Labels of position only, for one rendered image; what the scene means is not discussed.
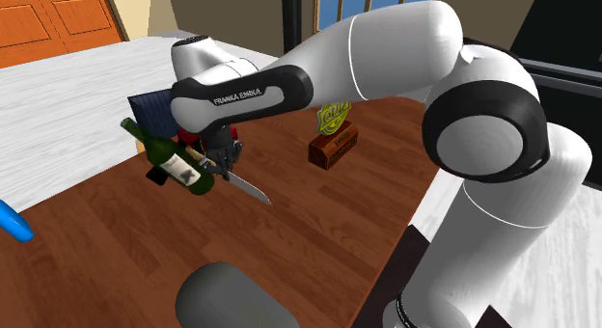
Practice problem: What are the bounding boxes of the red and black object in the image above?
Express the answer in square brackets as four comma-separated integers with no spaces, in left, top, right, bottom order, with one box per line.
[177,126,205,148]

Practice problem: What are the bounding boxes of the green wine bottle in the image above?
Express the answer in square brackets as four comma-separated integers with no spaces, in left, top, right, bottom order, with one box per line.
[120,117,216,197]

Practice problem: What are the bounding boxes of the small black object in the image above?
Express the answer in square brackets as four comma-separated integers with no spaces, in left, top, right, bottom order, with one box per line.
[145,165,169,187]

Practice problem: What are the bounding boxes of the dark blue box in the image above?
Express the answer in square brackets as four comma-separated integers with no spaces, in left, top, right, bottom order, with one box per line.
[126,88,180,141]

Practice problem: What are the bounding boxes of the yellow shield trophy wooden base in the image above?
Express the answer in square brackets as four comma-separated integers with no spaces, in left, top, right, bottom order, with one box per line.
[307,99,360,172]

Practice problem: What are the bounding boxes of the grey cylinder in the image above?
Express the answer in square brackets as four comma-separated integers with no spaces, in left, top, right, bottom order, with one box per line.
[175,261,303,328]

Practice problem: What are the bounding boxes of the wooden framed window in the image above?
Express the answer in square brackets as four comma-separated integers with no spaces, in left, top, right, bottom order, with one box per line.
[313,0,446,35]

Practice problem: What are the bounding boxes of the orange wooden cabinet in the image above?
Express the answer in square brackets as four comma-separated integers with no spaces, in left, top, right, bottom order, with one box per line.
[0,0,129,70]

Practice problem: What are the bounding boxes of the dark robot stand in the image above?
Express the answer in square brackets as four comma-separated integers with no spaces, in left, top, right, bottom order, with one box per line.
[349,224,515,328]

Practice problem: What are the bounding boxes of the blue rounded object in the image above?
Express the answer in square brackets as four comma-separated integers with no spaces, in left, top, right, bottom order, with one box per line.
[0,199,36,244]

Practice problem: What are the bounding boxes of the black appliance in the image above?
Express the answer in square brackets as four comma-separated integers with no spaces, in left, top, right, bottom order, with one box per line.
[509,0,602,187]

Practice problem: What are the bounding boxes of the wooden handled kitchen knife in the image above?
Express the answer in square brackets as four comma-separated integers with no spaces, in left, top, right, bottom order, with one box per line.
[184,145,273,206]

